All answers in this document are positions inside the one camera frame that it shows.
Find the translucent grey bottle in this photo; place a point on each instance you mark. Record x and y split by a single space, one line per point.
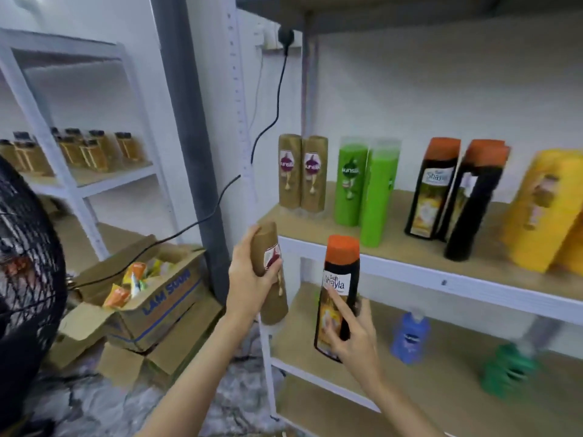
539 334

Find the person's left forearm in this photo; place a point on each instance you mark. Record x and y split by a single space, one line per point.
205 377

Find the blue bottle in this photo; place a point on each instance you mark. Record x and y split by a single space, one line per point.
410 336

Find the yellow shampoo bottle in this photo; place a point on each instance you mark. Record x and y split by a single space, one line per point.
575 250
542 209

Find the person's right thumb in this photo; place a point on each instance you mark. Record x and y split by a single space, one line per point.
331 345

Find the person's left thumb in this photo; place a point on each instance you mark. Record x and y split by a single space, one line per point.
249 240

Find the black bottle with orange cap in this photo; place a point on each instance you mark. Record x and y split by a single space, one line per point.
341 268
473 209
432 191

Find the cardboard box with blue print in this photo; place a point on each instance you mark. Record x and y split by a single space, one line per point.
164 304

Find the dark green bottle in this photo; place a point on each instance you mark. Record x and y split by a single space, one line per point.
508 370

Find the person's right hand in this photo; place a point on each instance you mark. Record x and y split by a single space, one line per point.
360 345

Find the row of amber jars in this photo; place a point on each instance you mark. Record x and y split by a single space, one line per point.
93 154

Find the white wall socket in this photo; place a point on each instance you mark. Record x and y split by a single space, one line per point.
268 38

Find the person's left hand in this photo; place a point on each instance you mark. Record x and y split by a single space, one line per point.
241 286

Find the white metal shelf rack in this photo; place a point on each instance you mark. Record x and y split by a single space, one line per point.
68 187

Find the white shelf rack with wooden boards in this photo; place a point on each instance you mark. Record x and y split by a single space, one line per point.
455 283

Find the flattened brown cardboard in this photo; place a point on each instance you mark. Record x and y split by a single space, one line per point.
182 345

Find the green shampoo bottle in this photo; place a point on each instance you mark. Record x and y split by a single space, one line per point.
350 181
378 200

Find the black plug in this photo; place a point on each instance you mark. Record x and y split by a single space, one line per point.
286 38

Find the grey vertical post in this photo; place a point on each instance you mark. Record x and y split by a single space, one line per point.
182 109

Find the pile of orange snack packets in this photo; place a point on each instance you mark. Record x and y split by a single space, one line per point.
132 279

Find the person's right forearm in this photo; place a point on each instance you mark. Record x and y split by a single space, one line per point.
401 414

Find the gold shampoo bottle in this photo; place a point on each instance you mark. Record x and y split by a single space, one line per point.
289 172
268 243
314 175

